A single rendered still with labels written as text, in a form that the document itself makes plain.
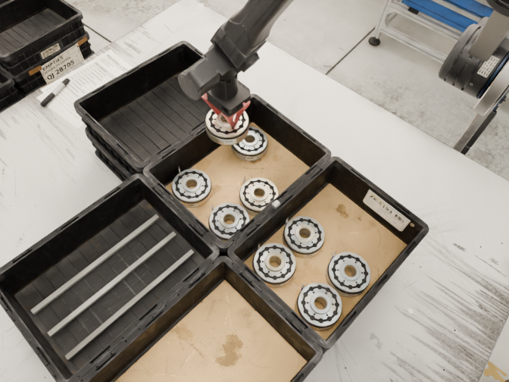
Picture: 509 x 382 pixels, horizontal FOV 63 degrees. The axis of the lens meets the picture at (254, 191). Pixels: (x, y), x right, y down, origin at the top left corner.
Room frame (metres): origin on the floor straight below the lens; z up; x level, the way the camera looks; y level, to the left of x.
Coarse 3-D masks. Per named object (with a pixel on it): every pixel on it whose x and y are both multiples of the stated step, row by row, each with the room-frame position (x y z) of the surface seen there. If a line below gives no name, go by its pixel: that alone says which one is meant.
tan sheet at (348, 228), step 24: (336, 192) 0.63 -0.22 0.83; (312, 216) 0.54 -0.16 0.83; (336, 216) 0.55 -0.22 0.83; (360, 216) 0.56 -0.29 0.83; (336, 240) 0.48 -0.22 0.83; (360, 240) 0.49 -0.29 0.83; (384, 240) 0.50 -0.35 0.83; (312, 264) 0.41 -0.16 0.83; (384, 264) 0.43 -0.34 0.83; (288, 288) 0.34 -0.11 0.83
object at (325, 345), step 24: (384, 192) 0.58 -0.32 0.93; (264, 216) 0.47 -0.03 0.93; (408, 216) 0.52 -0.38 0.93; (240, 240) 0.40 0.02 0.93; (240, 264) 0.35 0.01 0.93; (264, 288) 0.30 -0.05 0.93; (288, 312) 0.25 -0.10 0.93; (360, 312) 0.27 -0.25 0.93; (312, 336) 0.21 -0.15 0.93; (336, 336) 0.22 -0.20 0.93
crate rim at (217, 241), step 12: (252, 96) 0.85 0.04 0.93; (288, 120) 0.78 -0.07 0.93; (204, 132) 0.70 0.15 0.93; (300, 132) 0.74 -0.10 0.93; (180, 144) 0.65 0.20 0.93; (168, 156) 0.61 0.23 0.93; (324, 156) 0.67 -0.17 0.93; (144, 168) 0.56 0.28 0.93; (156, 180) 0.53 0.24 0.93; (300, 180) 0.58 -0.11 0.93; (168, 192) 0.50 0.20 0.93; (288, 192) 0.54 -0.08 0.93; (180, 204) 0.48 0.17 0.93; (192, 216) 0.45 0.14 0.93; (204, 228) 0.43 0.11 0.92; (216, 240) 0.39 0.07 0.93; (228, 240) 0.40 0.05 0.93
